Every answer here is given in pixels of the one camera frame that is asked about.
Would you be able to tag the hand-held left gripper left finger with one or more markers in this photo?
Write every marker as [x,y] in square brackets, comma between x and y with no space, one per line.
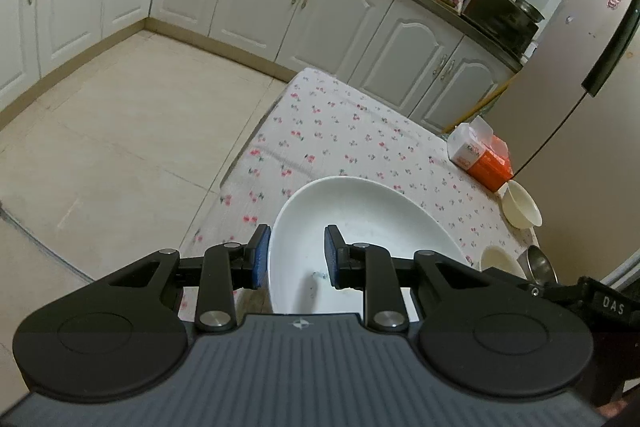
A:
[261,257]

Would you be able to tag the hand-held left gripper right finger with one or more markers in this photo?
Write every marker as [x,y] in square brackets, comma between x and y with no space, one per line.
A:
[331,257]

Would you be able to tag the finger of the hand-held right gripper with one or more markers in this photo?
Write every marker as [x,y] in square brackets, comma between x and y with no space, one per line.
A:
[555,295]

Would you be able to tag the stainless steel bowl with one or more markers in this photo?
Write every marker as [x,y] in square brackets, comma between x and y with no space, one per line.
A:
[540,264]

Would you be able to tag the white plate with dark specks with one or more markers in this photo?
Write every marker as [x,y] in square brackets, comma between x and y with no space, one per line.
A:
[370,217]

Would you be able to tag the cream plastic bowl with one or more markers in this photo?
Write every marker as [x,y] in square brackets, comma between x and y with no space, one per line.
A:
[500,259]
[522,207]

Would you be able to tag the cherry print tablecloth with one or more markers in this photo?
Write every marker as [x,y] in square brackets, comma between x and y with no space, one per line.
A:
[350,132]

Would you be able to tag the orange tissue packet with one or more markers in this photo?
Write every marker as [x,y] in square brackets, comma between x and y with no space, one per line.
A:
[487,164]

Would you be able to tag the beige refrigerator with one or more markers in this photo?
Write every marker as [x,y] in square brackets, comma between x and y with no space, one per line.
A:
[565,72]

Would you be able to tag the white kitchen cabinets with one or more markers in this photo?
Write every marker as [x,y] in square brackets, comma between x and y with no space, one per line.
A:
[250,2]

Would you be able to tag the dark toaster oven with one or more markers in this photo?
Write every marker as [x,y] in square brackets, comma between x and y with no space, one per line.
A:
[500,17]

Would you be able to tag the metal pot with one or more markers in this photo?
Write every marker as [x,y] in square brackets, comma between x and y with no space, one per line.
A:
[530,9]

